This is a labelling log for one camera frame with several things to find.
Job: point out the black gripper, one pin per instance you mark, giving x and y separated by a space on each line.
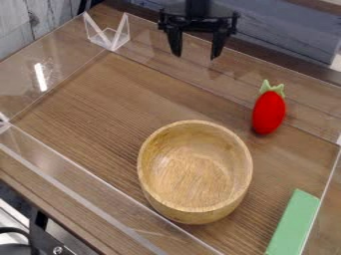
219 22

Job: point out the red plush strawberry toy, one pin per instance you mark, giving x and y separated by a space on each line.
269 109

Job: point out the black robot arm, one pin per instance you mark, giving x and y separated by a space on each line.
196 6

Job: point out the wooden bowl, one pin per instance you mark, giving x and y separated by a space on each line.
194 170

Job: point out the green tape strip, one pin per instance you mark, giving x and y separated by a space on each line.
292 229

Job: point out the black table clamp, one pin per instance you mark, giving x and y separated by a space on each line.
45 244

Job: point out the clear acrylic corner bracket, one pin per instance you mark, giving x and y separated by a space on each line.
109 38

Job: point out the clear acrylic front wall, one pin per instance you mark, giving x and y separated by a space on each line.
114 223

